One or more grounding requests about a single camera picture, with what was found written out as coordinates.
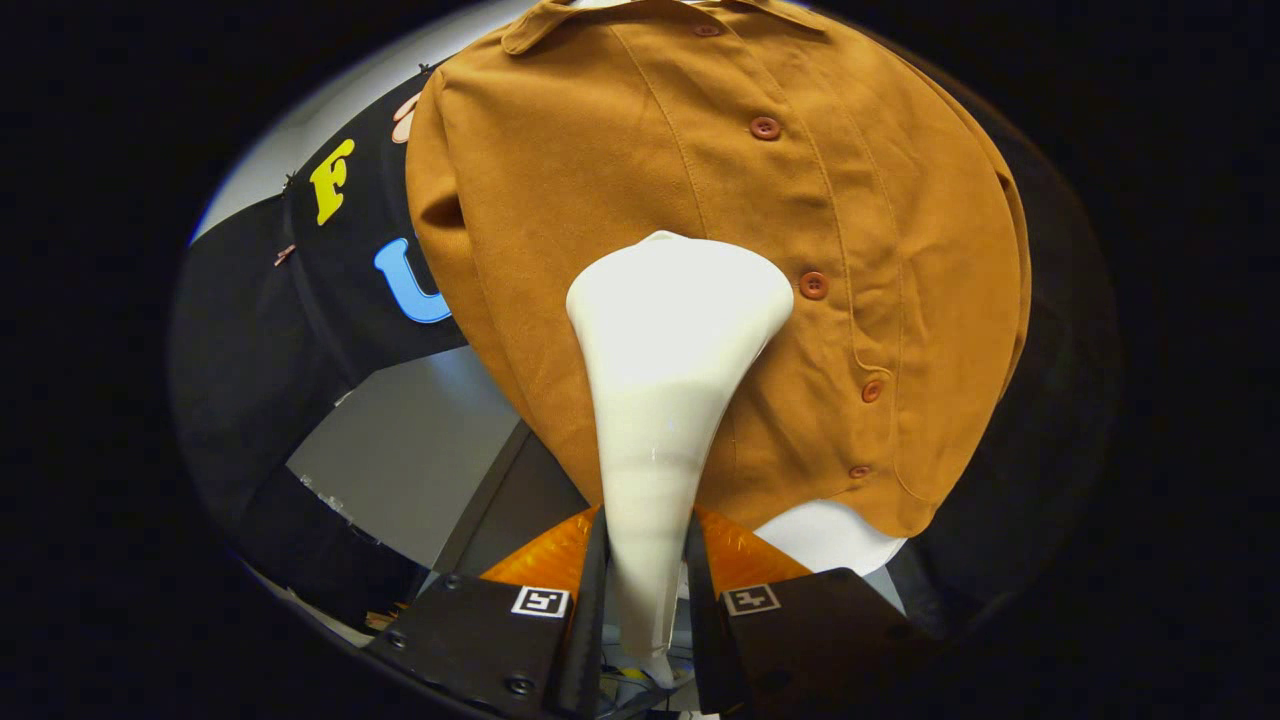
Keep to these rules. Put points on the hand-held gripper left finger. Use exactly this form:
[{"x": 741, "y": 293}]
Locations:
[{"x": 588, "y": 640}]

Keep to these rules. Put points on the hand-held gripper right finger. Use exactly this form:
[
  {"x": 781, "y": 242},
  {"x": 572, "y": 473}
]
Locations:
[{"x": 705, "y": 640}]

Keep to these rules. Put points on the orange button-up shirt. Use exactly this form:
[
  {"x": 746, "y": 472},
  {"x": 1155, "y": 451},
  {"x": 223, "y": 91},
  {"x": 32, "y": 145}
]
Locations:
[{"x": 600, "y": 150}]

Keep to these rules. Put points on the white mannequin hanger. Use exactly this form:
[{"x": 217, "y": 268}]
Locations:
[{"x": 830, "y": 535}]

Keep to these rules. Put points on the grey cabinet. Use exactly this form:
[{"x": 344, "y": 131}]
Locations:
[{"x": 410, "y": 450}]

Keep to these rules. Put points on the black backdrop cloth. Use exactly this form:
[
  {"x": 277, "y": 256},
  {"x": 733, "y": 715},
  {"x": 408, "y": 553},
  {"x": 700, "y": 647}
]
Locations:
[{"x": 260, "y": 330}]

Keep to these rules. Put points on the pink clip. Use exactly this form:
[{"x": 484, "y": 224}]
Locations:
[{"x": 285, "y": 255}]

